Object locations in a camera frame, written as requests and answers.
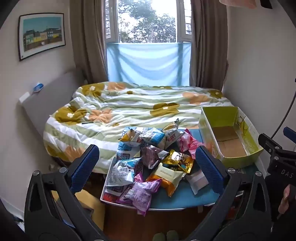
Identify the light blue window cloth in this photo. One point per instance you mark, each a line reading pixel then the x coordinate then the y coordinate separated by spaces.
pixel 148 64

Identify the light purple snack packet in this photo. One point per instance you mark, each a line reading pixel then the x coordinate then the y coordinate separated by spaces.
pixel 136 199
pixel 150 185

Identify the person's foot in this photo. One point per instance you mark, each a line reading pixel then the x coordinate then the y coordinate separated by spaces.
pixel 159 236
pixel 172 236

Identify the pink striped snack packet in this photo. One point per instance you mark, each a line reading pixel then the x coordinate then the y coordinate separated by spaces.
pixel 195 147

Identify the gold snack packet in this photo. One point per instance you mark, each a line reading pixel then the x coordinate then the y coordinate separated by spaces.
pixel 179 162

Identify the framed wall picture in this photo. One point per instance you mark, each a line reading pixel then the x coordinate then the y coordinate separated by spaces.
pixel 41 34

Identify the floral striped quilt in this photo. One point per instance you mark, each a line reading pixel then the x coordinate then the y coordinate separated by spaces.
pixel 129 104

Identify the person's left foot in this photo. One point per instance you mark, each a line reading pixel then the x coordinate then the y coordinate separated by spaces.
pixel 159 236

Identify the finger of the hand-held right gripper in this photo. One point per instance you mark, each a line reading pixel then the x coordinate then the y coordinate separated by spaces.
pixel 268 141
pixel 290 132

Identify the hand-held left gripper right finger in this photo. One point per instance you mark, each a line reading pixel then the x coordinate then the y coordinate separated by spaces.
pixel 208 169

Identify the blue snack packet yellow corner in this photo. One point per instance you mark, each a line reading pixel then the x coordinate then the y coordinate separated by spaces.
pixel 129 136

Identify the window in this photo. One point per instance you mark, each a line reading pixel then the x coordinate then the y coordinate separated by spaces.
pixel 148 20

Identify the person's right hand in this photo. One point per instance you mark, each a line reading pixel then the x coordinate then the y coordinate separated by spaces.
pixel 285 199

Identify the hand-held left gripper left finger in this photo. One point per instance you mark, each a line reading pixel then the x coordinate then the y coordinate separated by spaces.
pixel 85 166

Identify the white tag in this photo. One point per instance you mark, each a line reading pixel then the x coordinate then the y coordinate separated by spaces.
pixel 25 97

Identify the grey headboard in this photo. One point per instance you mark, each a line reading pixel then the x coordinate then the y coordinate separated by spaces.
pixel 53 97

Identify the blue tablecloth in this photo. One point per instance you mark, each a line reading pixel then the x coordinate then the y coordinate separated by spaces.
pixel 192 199

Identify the green cardboard box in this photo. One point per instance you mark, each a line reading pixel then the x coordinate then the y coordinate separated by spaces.
pixel 231 139

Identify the silver snack packet red label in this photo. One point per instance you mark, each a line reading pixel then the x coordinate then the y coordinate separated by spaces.
pixel 173 136

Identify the dark purple snack packet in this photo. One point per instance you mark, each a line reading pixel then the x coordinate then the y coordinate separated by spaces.
pixel 151 157

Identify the person's right foot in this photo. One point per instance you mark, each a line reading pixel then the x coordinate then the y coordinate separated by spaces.
pixel 172 236

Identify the cream orange snack packet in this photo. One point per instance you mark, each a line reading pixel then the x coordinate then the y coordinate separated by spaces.
pixel 168 176

